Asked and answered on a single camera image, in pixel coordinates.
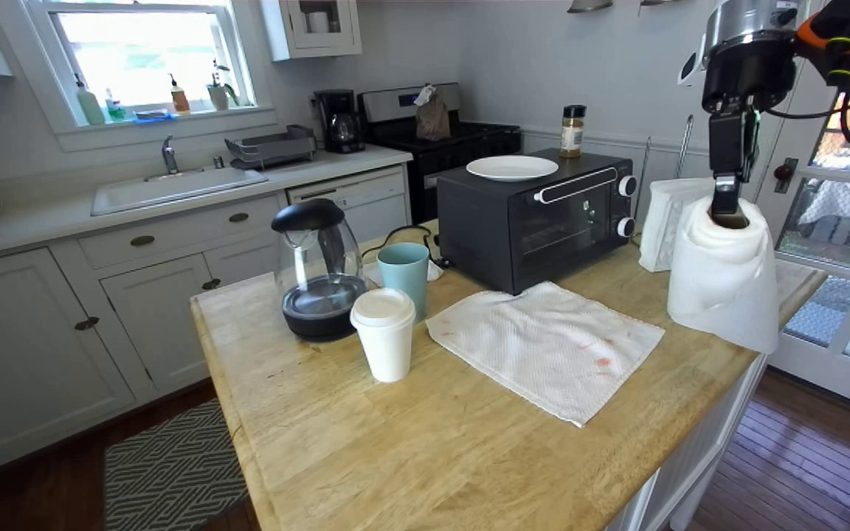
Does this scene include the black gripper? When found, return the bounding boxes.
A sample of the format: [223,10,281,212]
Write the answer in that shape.
[700,38,800,235]

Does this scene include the white paper towel roll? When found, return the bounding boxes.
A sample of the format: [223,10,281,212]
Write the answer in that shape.
[664,195,783,358]

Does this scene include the white folded towel stack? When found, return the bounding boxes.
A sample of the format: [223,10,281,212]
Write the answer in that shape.
[636,176,719,276]

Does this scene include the black door latch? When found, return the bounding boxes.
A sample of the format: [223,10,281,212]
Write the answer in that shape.
[771,155,802,195]

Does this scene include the white glass pane door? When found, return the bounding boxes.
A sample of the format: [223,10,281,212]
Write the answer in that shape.
[740,0,850,422]

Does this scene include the spice jar with black lid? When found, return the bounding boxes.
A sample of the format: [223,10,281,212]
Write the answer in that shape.
[558,105,589,161]

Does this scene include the black toaster oven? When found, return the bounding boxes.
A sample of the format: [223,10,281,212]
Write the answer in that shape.
[433,146,641,296]

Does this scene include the white plate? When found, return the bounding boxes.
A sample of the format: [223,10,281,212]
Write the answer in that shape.
[462,155,561,187]

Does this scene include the white cloth with red stain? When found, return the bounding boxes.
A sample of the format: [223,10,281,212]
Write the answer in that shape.
[422,279,666,432]

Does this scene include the black and steel stove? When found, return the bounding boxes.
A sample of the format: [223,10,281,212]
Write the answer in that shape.
[358,80,526,227]

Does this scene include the brown paper bag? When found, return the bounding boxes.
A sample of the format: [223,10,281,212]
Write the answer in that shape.
[409,84,453,146]

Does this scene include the teal cup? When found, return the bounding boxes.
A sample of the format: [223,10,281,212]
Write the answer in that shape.
[374,239,433,316]

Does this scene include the white dishwasher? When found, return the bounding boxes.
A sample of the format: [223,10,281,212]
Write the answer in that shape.
[284,162,417,246]

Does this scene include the white foam cup with lid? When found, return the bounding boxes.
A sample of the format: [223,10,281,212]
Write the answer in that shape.
[347,286,418,388]

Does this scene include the black coffee maker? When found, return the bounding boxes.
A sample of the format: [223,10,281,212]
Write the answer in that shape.
[309,88,368,158]

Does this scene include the glass electric kettle black lid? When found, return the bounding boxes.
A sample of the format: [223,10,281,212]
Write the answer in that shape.
[269,198,372,347]

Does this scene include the wooden top white kitchen island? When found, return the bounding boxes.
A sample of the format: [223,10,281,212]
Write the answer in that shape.
[188,223,830,531]

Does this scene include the grey dish rack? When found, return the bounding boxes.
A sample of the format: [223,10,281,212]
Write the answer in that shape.
[220,121,322,176]

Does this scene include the pale pump dispenser bottle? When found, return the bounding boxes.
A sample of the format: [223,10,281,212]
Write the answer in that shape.
[204,59,241,115]

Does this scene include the orange soap bottle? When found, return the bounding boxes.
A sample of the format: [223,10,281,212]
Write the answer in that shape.
[169,71,192,119]

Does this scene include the white kitchen sink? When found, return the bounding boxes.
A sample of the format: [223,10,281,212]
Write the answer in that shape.
[87,167,270,223]

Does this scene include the chrome faucet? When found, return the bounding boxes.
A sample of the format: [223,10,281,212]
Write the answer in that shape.
[155,134,186,181]

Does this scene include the blue sponge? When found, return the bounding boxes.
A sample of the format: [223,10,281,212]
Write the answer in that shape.
[129,106,180,128]

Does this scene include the white framed kitchen window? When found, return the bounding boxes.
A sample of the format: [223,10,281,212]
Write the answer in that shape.
[12,0,278,150]

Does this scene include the small teal bottle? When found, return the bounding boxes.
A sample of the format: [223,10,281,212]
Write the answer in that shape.
[104,87,129,125]

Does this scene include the grey patterned floor mat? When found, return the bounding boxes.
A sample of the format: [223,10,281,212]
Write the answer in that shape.
[99,397,250,531]

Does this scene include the green soap bottle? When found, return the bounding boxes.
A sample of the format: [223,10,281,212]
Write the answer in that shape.
[74,78,108,130]

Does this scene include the white base kitchen cabinets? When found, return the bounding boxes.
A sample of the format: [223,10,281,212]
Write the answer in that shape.
[0,146,417,487]

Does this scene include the metal wire towel stand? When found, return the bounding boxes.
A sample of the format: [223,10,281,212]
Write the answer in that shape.
[636,109,695,202]

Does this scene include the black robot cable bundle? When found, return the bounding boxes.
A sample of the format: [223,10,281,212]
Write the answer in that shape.
[763,55,850,155]

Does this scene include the orange velcro strap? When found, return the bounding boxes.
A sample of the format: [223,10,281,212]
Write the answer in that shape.
[793,12,850,59]

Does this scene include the black power cable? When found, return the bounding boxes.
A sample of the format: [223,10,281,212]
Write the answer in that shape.
[358,223,452,276]

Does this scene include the white glass front wall cabinet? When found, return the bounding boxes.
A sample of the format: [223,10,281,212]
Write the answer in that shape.
[257,0,365,66]

